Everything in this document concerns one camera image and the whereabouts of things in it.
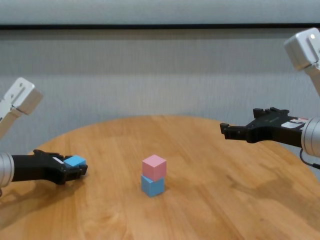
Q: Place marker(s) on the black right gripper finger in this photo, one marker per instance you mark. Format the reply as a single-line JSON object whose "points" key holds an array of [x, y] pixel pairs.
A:
{"points": [[235, 132], [260, 113]]}

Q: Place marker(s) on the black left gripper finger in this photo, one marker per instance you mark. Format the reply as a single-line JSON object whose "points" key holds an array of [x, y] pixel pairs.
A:
{"points": [[63, 156], [77, 172]]}

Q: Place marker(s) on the black wall rail strip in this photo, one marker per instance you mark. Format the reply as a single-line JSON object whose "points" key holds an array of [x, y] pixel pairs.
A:
{"points": [[160, 27]]}

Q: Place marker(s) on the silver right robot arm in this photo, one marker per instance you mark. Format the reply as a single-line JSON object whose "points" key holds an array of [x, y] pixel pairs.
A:
{"points": [[312, 137]]}

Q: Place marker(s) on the pink cube block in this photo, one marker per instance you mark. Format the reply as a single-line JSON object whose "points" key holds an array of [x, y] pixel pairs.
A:
{"points": [[153, 167]]}

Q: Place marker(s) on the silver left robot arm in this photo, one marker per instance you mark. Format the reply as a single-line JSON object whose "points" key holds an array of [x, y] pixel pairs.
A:
{"points": [[6, 168]]}

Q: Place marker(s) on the blue cube block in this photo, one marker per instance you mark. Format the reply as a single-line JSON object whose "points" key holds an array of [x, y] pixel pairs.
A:
{"points": [[152, 187], [75, 161]]}

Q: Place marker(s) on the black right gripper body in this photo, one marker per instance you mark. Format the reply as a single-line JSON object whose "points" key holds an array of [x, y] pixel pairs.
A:
{"points": [[272, 127]]}

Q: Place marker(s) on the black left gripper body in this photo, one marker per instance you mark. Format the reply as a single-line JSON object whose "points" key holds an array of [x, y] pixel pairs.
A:
{"points": [[37, 167]]}

